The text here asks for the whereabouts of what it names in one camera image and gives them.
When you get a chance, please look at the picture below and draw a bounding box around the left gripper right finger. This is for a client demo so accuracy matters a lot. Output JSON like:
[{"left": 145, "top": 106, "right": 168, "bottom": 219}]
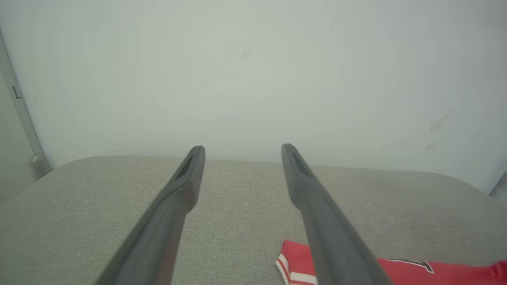
[{"left": 281, "top": 143, "right": 393, "bottom": 285}]

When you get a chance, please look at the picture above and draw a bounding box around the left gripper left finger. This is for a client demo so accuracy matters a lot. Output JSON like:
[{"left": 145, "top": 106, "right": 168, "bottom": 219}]
[{"left": 94, "top": 145, "right": 206, "bottom": 285}]

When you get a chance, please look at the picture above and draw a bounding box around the red and white jersey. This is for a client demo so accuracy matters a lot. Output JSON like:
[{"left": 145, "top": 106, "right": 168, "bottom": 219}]
[{"left": 275, "top": 239, "right": 507, "bottom": 285}]

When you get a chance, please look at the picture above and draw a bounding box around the grey fabric sofa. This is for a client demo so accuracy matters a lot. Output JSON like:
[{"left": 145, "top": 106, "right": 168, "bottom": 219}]
[{"left": 0, "top": 155, "right": 507, "bottom": 285}]

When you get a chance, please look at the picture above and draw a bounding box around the dark blue-grey object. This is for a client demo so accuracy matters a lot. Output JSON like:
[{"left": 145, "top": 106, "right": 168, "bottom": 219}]
[{"left": 488, "top": 170, "right": 507, "bottom": 203}]

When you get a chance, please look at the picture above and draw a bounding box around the grey metal wall rail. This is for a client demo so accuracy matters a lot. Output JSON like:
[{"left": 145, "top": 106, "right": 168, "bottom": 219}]
[{"left": 0, "top": 31, "right": 53, "bottom": 179}]

